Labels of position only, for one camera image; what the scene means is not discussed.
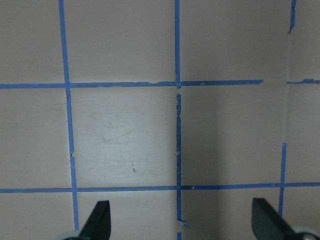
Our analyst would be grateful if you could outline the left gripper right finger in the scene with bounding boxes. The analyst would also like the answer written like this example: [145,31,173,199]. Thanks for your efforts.
[251,198,296,240]

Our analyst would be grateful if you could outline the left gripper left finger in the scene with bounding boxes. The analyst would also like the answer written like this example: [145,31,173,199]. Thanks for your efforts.
[77,200,111,240]

